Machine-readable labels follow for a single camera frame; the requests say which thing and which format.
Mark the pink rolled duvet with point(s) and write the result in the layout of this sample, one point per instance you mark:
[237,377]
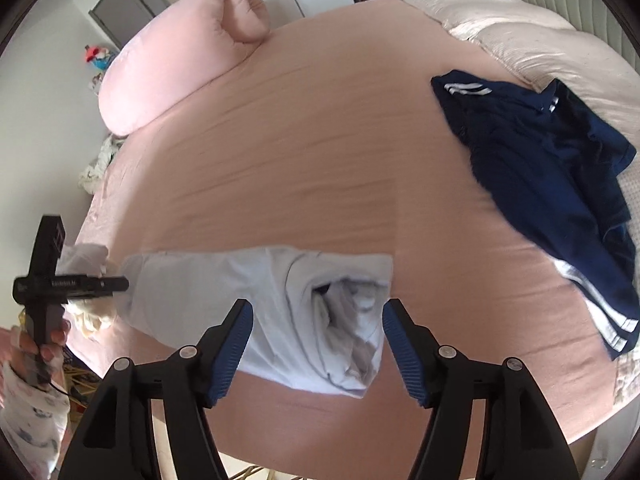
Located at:
[165,60]

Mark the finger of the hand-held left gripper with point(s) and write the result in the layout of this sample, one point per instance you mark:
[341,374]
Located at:
[100,286]

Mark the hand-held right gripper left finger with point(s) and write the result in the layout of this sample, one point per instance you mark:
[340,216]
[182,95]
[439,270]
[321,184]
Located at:
[230,350]

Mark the grey door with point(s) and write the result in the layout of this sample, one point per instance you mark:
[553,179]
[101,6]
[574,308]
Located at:
[127,5]

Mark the red and blue toy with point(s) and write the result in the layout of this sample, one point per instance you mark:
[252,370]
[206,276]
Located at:
[97,57]

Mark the navy blue shorts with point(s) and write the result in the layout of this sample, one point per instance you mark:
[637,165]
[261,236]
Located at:
[540,170]

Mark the person's left forearm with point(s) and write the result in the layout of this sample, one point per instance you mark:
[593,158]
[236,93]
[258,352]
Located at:
[30,420]

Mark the white fluffy toy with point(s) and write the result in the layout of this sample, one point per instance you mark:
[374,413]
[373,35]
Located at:
[100,165]

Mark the white folded garment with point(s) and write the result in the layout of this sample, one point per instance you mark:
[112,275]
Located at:
[82,265]

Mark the person's left hand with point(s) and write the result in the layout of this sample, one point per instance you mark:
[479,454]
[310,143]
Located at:
[55,347]

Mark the cream folded garment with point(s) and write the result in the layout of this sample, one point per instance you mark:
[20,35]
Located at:
[92,320]

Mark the white shirt with navy trim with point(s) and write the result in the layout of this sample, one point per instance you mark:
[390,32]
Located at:
[280,300]

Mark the pink round bed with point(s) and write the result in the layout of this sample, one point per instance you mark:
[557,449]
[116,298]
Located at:
[300,160]

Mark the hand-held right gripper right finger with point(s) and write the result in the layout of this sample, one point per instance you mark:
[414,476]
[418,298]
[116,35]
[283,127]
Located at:
[402,350]

